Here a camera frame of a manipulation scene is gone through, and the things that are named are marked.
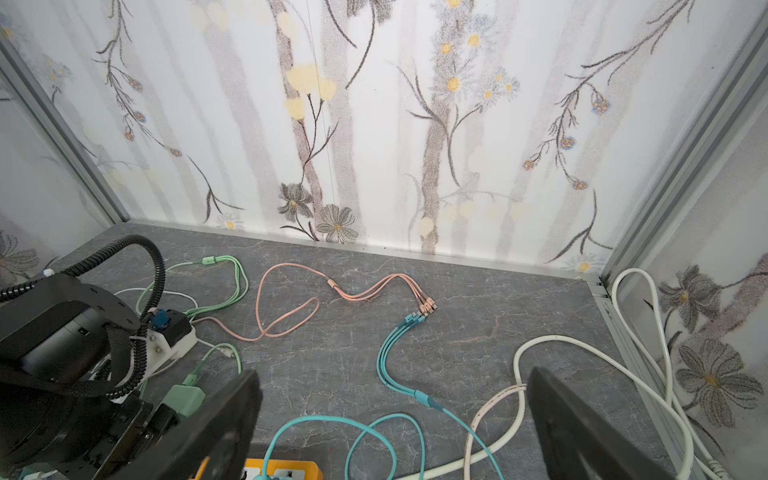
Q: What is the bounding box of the green charger plug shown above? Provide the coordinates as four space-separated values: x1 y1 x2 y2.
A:
162 384 206 419

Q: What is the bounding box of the pink cable with connectors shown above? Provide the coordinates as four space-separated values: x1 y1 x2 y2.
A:
191 262 439 344

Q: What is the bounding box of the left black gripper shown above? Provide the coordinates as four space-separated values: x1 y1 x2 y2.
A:
37 370 263 480

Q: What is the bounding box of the green charging cable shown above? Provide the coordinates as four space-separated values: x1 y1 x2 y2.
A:
134 254 250 385

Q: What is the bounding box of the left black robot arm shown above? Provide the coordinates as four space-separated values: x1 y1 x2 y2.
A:
1 235 180 479

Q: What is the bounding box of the white power cords bundle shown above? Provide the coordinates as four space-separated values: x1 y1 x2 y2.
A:
395 267 733 480

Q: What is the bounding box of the orange power strip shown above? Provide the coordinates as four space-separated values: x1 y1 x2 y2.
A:
238 458 324 480

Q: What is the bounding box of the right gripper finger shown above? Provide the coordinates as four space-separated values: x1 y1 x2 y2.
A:
526 367 672 479

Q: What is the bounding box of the teal multi-head cable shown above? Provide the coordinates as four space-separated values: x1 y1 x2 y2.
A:
254 311 508 480

